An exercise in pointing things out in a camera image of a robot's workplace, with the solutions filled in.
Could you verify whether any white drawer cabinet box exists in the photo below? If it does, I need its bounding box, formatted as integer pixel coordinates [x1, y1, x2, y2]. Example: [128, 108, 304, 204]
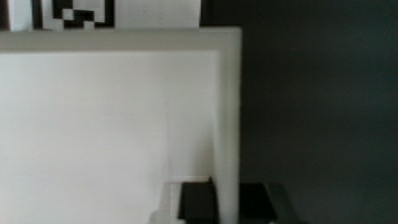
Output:
[0, 0, 244, 224]

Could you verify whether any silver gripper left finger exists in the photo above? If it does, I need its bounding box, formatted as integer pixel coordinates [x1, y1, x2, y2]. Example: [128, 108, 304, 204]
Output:
[155, 181, 219, 224]

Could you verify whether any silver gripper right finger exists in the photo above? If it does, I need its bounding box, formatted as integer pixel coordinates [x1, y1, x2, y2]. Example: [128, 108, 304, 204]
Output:
[240, 183, 301, 224]

